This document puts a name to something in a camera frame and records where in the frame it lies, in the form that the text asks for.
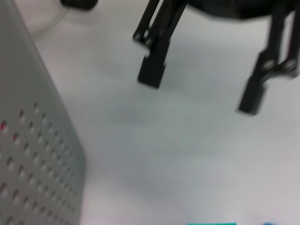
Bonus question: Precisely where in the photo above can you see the grey-green perforated storage bin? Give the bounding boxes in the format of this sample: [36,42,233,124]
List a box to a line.
[0,0,87,225]

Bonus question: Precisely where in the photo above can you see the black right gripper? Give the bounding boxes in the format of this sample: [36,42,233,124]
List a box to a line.
[186,0,300,21]

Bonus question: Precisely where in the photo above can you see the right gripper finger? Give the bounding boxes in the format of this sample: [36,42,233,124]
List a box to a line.
[238,9,300,117]
[132,0,188,89]

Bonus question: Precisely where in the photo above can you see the glass carafe with black handle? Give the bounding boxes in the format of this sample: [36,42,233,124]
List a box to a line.
[30,0,99,38]

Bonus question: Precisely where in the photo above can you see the teal square building brick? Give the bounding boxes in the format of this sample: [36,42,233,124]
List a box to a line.
[186,221,237,225]

